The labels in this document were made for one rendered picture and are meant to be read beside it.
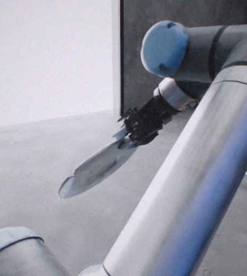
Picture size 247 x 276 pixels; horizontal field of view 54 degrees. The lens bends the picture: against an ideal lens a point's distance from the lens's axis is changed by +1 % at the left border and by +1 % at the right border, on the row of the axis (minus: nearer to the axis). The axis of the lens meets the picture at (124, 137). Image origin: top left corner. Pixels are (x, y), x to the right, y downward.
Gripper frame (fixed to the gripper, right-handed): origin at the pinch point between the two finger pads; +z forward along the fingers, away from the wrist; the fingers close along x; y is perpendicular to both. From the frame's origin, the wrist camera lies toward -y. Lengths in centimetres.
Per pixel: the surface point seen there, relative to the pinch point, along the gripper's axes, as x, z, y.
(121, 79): -140, 185, -333
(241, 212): 90, 59, -144
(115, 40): -199, 148, -337
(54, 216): 1, 148, -53
